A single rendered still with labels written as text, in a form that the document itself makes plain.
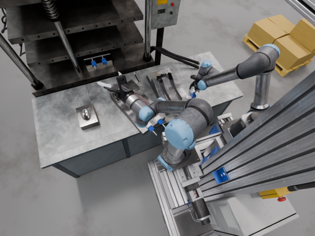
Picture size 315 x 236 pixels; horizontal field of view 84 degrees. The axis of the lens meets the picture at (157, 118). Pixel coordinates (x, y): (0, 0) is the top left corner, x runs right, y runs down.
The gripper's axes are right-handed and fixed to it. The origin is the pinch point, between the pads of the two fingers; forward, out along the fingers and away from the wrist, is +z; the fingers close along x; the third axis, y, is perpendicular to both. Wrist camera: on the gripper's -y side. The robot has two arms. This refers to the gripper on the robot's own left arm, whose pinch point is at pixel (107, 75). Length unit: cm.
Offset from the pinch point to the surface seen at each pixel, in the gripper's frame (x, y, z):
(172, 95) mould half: 61, 49, -13
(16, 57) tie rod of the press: -26, 32, 86
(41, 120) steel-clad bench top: -38, 71, 51
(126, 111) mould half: 18, 54, 3
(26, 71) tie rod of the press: -25, 47, 86
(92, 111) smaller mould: -3, 59, 25
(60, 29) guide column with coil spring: 9, 12, 73
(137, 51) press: 85, 56, 63
